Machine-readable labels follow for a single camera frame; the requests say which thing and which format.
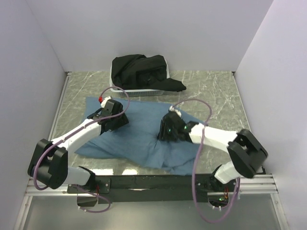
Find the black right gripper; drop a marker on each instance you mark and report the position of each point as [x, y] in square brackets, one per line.
[163, 133]

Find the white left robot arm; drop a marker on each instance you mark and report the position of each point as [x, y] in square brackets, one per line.
[49, 162]

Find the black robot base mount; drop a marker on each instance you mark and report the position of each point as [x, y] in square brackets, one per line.
[147, 188]

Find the white plastic basket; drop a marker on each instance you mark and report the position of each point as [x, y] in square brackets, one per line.
[137, 93]

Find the black cloth in basket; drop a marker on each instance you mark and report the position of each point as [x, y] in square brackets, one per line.
[137, 72]

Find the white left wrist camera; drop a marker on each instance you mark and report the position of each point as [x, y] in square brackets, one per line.
[104, 100]

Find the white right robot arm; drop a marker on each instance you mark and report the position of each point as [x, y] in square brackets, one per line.
[246, 153]

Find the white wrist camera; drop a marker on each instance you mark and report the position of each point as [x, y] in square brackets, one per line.
[173, 109]
[104, 100]

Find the blue fabric pillowcase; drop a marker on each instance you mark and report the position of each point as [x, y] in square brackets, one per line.
[137, 141]

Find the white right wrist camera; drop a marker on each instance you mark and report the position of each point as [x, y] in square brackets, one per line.
[173, 109]

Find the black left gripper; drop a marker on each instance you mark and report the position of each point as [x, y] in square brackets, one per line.
[123, 120]

